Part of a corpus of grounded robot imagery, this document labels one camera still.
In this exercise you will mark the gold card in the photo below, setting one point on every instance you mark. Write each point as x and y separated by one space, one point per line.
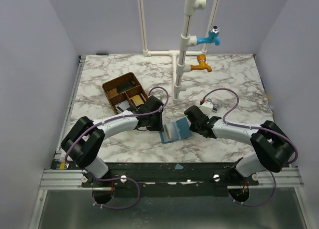
138 100

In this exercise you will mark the orange plastic faucet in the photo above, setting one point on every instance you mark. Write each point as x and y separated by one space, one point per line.
202 65

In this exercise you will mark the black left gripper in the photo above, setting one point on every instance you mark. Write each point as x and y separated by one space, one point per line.
156 124

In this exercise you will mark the metal tap handle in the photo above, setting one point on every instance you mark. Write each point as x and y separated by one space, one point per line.
215 106

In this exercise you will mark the white pvc pipe frame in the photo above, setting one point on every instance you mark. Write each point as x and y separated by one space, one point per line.
188 51

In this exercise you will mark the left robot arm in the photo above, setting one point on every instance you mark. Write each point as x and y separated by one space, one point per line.
84 140

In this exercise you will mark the woven brown basket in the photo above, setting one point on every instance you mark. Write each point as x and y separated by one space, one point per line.
122 89

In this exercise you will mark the black mounting rail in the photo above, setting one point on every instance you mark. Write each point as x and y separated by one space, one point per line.
124 180

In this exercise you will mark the blue leather card holder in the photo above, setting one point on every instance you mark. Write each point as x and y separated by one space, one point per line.
175 131

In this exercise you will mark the blue plastic faucet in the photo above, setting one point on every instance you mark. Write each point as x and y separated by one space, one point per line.
213 36

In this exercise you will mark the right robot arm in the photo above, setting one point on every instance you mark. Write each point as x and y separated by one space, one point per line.
272 150

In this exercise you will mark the silver white card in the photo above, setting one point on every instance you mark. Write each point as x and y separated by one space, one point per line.
123 106

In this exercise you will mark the aluminium frame rail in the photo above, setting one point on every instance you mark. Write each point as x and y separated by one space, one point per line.
52 180

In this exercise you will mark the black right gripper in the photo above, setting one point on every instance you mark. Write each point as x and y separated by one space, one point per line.
197 127

